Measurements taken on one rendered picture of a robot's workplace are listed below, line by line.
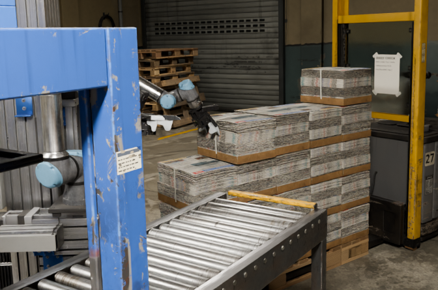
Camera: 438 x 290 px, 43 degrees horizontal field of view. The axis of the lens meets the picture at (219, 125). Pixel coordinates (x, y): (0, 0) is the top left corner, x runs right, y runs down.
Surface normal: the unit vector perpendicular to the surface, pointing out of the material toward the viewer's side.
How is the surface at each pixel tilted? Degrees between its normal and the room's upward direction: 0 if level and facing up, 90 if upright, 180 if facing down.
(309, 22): 90
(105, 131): 90
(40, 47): 90
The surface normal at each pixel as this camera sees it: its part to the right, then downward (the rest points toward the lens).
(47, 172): -0.42, 0.29
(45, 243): 0.01, 0.16
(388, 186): -0.79, 0.12
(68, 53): 0.84, 0.07
